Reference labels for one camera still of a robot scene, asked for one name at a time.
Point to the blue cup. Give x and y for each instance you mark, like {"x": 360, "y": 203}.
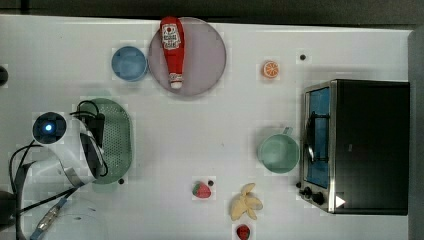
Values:
{"x": 129, "y": 64}

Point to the red strawberry slice toy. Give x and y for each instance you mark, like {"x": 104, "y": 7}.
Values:
{"x": 201, "y": 190}

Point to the peeled banana toy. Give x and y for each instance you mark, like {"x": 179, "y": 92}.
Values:
{"x": 245, "y": 203}

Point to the green oval plastic strainer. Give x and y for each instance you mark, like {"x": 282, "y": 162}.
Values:
{"x": 117, "y": 138}

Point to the red ketchup bottle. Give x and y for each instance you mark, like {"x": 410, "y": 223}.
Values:
{"x": 173, "y": 44}

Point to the black toaster oven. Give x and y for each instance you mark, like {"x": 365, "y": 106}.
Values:
{"x": 355, "y": 140}

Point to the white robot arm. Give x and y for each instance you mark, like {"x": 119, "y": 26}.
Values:
{"x": 76, "y": 158}

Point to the grey round plate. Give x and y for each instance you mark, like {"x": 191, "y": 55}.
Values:
{"x": 204, "y": 61}

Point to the green cup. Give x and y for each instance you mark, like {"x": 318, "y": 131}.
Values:
{"x": 279, "y": 153}

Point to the orange slice toy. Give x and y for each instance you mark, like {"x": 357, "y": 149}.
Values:
{"x": 270, "y": 69}

